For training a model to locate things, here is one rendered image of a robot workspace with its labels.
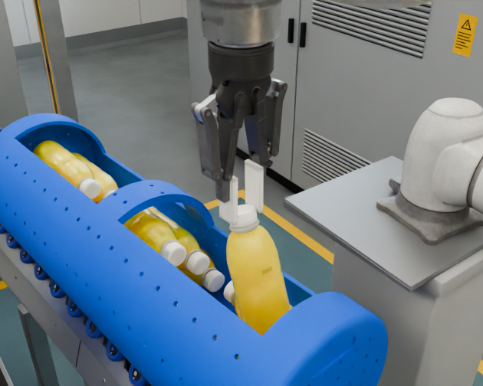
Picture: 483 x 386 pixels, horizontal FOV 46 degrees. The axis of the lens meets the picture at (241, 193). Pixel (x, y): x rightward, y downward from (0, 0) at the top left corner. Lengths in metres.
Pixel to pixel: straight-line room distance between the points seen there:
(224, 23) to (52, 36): 1.35
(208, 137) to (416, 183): 0.69
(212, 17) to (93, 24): 5.39
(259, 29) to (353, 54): 2.06
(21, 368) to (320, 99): 1.80
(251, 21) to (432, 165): 0.70
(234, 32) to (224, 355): 0.39
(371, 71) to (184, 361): 2.00
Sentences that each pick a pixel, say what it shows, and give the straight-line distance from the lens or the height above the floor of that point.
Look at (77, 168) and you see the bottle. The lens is 1.18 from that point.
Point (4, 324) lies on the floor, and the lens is 2.66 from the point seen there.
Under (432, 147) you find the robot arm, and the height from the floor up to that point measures 1.22.
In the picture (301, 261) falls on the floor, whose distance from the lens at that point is 2.80.
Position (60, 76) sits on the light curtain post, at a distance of 1.96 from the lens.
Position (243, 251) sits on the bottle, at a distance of 0.74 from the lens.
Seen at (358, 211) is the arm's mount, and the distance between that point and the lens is 1.33.
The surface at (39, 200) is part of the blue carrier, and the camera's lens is 1.10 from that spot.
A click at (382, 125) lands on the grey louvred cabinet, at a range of 2.62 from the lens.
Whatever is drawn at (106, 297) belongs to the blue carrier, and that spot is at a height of 1.15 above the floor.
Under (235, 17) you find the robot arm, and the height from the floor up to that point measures 1.59.
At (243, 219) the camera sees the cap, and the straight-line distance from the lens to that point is 0.74.
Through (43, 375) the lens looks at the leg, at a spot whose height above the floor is 0.37.
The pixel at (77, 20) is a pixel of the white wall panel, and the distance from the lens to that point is 5.92.
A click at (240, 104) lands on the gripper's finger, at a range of 0.65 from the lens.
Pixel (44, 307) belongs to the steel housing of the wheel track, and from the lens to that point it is 1.32.
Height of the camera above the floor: 1.74
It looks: 32 degrees down
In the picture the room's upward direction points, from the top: straight up
